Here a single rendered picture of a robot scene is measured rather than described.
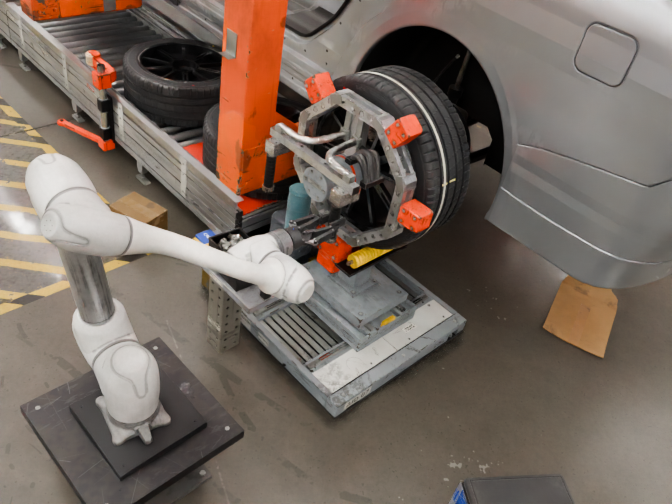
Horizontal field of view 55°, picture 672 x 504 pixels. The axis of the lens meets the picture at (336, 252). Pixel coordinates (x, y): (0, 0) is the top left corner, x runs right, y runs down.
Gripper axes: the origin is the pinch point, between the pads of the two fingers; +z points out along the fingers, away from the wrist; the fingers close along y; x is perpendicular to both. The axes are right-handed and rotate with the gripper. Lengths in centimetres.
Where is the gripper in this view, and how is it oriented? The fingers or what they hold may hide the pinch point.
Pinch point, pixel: (333, 220)
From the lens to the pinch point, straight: 212.7
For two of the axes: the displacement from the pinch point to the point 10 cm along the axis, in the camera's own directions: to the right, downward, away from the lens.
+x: 1.6, -7.6, -6.3
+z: 7.3, -3.4, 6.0
